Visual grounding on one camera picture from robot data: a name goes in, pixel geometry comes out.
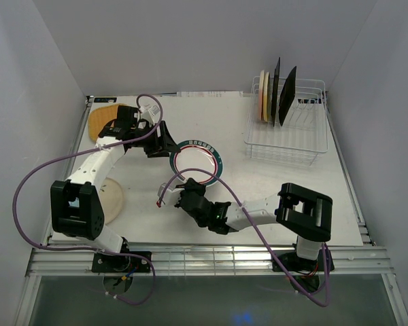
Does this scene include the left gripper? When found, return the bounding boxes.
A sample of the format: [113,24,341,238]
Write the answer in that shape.
[131,120,181,158]

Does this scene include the green rimmed white plate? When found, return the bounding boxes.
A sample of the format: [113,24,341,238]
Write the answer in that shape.
[169,139,224,187]

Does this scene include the pink cream round plate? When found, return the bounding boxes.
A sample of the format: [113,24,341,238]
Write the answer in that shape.
[258,70,265,121]

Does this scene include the yellow cream round plate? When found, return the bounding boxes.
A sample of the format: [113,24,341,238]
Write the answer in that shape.
[263,72,270,122]

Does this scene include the cream floral square plate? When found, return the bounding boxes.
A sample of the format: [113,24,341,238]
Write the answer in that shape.
[271,58,281,126]

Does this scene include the black floral square plate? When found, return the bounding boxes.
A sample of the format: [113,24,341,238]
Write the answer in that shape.
[278,66,297,126]

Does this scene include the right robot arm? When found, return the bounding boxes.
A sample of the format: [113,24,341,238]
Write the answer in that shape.
[175,178,333,270]

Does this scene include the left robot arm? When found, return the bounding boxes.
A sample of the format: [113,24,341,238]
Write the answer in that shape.
[50,105,180,272]

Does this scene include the paper sheets at back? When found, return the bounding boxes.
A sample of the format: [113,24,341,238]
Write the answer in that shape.
[176,90,243,98]

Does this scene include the orange woven square plate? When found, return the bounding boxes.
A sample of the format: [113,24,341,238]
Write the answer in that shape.
[88,104,120,143]

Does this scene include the blue cream round plate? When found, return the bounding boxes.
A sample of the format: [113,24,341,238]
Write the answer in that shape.
[99,178,124,224]

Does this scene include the blue label sticker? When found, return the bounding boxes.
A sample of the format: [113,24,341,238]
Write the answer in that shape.
[93,97,117,103]

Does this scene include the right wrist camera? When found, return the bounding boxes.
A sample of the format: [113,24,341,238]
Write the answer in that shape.
[156,183,182,207]

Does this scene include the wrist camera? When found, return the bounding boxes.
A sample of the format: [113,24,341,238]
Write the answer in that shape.
[156,183,182,207]
[139,105,160,126]

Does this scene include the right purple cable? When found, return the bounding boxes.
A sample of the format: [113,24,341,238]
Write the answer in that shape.
[159,168,331,307]

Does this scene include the purple cable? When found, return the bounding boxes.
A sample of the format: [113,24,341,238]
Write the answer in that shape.
[12,94,164,306]
[159,168,331,307]

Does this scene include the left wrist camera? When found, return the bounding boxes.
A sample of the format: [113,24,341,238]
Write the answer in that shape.
[139,105,160,126]

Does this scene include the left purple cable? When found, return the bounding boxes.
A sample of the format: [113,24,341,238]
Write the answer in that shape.
[12,94,164,306]

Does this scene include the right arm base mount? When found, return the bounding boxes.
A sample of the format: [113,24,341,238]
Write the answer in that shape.
[271,250,335,274]

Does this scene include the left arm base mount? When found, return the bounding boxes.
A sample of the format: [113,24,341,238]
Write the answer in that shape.
[91,251,152,274]

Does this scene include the white wire dish rack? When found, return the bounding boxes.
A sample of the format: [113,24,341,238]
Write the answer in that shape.
[244,75,329,166]

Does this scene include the aluminium frame rail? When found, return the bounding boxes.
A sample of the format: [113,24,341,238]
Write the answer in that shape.
[27,246,394,276]

